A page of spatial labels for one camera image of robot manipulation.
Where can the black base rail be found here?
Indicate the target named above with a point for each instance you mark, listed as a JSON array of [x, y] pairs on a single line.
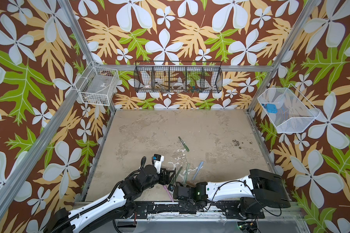
[[163, 208]]

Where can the white wire basket left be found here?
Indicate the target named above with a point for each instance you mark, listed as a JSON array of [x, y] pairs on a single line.
[[97, 85]]

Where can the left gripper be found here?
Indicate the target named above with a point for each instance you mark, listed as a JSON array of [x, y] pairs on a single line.
[[164, 181]]

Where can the white wire basket right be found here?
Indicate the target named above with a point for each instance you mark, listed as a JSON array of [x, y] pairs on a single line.
[[295, 112]]

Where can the blue object in basket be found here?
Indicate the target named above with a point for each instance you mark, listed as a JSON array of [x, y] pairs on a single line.
[[271, 108]]

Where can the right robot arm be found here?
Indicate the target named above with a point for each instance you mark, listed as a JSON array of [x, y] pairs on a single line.
[[244, 198]]

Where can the black wire basket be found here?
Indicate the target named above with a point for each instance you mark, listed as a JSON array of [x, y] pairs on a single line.
[[158, 76]]

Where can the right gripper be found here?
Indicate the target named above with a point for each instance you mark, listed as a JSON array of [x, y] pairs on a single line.
[[178, 191]]

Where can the white wire basket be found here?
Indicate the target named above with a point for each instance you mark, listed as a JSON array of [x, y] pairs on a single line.
[[97, 85], [295, 112]]

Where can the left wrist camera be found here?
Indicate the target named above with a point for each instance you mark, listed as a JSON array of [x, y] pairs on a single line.
[[157, 162]]

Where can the pink pen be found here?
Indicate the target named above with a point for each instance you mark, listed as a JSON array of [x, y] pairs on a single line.
[[168, 193]]

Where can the blue pen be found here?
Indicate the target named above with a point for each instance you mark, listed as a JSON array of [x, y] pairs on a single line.
[[200, 166]]

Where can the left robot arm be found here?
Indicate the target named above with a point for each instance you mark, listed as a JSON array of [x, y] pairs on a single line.
[[119, 203]]

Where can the white tape roll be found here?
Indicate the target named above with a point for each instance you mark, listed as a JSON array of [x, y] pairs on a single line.
[[178, 85]]

